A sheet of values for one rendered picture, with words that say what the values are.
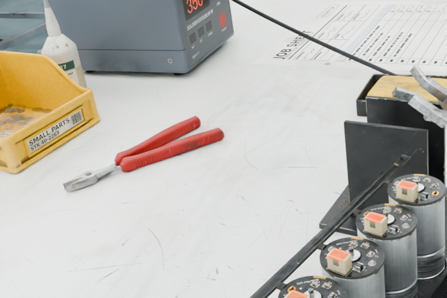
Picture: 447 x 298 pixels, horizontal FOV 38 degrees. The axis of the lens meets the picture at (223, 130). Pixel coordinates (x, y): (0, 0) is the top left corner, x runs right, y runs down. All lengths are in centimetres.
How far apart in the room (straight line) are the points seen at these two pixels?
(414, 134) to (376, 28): 37
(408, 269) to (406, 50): 38
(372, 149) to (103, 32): 37
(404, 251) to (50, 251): 23
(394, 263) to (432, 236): 3
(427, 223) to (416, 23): 44
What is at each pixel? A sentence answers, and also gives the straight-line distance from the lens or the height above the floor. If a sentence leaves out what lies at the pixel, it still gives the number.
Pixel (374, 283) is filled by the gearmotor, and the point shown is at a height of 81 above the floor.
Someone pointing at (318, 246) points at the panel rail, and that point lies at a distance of 27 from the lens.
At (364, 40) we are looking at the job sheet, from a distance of 68.
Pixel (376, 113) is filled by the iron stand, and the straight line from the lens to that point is 39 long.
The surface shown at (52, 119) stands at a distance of 54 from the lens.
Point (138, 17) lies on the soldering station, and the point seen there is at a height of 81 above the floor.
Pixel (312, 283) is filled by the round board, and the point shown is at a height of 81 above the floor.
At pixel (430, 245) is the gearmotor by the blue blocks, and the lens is 31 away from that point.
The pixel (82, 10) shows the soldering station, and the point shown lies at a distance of 67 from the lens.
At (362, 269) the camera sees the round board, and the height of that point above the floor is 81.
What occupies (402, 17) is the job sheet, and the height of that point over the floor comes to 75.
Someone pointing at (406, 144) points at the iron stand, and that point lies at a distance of 35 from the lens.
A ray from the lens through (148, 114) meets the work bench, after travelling 57.
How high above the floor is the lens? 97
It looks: 26 degrees down
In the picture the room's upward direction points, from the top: 9 degrees counter-clockwise
